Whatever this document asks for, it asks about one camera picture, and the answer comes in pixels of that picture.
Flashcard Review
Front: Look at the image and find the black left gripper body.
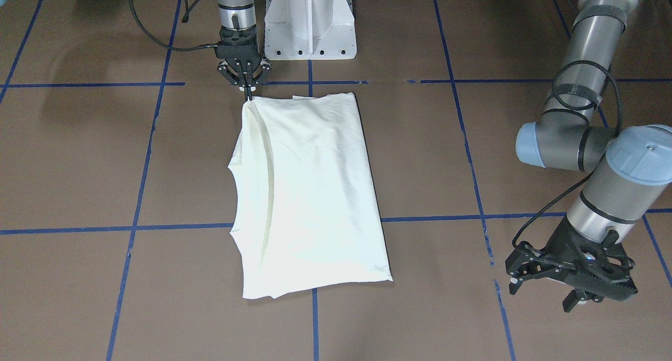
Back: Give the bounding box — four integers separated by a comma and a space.
542, 218, 638, 301

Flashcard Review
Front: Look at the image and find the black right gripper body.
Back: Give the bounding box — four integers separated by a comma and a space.
215, 28, 262, 68

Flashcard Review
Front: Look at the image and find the cream long-sleeve cat shirt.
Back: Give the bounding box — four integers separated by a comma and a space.
228, 93, 393, 300

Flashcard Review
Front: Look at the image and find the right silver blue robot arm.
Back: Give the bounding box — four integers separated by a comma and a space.
171, 0, 271, 101

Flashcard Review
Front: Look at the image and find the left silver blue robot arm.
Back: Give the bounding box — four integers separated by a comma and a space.
506, 0, 671, 312

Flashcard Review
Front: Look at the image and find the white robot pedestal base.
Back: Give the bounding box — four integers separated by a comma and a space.
264, 0, 358, 61

